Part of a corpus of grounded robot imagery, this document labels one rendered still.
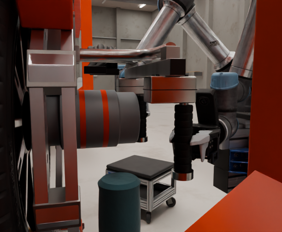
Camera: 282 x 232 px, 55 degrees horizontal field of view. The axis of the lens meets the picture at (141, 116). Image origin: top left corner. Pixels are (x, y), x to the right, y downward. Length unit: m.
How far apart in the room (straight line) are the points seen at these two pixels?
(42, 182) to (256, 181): 0.28
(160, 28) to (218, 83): 0.35
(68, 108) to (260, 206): 0.27
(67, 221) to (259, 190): 0.29
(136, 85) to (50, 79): 0.47
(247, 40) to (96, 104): 0.51
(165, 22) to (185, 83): 0.56
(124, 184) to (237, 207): 0.34
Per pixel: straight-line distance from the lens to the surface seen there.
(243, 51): 0.89
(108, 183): 0.55
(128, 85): 0.81
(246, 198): 0.23
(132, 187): 0.55
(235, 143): 1.10
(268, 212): 0.21
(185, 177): 0.54
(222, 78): 0.77
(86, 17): 4.36
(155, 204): 1.90
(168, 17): 1.04
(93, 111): 0.59
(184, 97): 0.50
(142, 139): 0.85
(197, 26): 1.22
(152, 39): 1.01
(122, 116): 0.60
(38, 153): 0.40
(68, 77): 0.38
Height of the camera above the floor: 0.94
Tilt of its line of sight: 7 degrees down
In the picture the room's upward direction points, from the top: straight up
